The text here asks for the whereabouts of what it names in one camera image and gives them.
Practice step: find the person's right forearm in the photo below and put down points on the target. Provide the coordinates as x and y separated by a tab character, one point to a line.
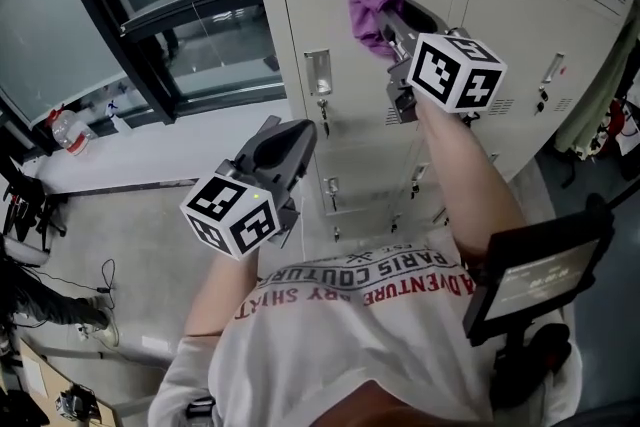
465	180

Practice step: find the green hanging cloth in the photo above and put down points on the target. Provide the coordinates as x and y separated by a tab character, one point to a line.
595	105

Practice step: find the black framed glass door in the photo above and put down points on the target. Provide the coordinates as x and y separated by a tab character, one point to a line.
145	45

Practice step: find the bank of grey locker doors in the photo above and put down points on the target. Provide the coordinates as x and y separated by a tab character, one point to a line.
360	125

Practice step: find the white spray bottle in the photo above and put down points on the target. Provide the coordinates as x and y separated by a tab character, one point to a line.
119	120

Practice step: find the black folded stand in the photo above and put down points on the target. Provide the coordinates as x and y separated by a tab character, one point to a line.
27	205

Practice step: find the black monitor screen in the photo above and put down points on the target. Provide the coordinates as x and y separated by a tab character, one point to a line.
535	280

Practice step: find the cardboard box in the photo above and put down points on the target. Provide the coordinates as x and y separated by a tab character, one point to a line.
45	380

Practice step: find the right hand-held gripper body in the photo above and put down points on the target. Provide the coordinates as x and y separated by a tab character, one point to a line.
450	70

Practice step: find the black monitor mount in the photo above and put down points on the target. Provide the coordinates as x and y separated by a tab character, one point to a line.
542	352

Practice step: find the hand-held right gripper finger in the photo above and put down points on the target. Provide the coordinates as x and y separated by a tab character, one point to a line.
387	30

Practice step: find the purple cloth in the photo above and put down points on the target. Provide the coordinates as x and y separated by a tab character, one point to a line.
370	0

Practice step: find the person's left forearm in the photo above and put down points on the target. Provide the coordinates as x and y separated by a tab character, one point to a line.
220	295

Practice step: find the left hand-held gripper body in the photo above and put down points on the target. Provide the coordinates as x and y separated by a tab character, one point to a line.
227	210

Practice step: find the red and white bag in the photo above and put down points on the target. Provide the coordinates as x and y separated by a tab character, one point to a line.
622	125

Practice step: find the person's white printed shirt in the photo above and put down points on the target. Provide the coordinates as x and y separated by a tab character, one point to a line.
350	345

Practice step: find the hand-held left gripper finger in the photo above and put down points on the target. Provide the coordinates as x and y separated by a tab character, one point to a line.
270	124

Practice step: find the clear plastic water bottle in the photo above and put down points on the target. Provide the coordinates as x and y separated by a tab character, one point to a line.
70	132

